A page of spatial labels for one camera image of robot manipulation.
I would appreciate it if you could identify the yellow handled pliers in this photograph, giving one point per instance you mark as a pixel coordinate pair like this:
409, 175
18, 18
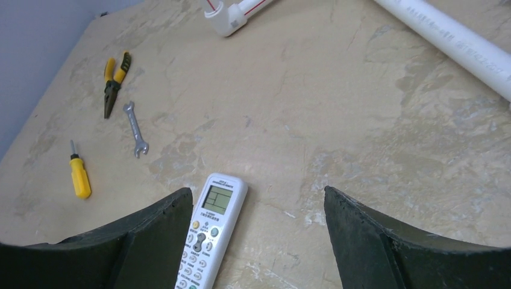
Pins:
113, 80

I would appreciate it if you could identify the white universal AC remote control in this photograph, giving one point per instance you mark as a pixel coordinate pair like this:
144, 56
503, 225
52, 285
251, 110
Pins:
212, 224

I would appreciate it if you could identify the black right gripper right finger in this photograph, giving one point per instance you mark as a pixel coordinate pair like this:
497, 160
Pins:
374, 250

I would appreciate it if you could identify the silver open-end wrench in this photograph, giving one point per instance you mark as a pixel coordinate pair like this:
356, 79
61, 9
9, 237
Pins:
141, 146

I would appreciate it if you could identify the yellow handled screwdriver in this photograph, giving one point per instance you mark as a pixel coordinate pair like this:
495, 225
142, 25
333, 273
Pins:
80, 179

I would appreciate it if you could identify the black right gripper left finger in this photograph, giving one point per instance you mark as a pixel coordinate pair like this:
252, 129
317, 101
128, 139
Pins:
140, 250

